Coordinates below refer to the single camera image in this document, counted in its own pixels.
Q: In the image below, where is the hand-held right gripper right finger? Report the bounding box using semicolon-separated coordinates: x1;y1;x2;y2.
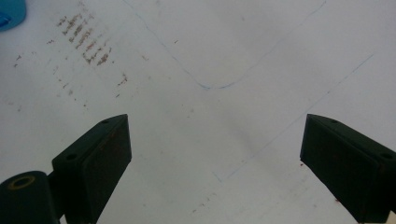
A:
299;113;396;224

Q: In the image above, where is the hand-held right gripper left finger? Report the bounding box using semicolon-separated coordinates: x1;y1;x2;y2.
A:
50;113;133;224

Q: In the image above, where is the blue bottle with white cap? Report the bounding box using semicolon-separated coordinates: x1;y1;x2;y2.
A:
0;0;28;33

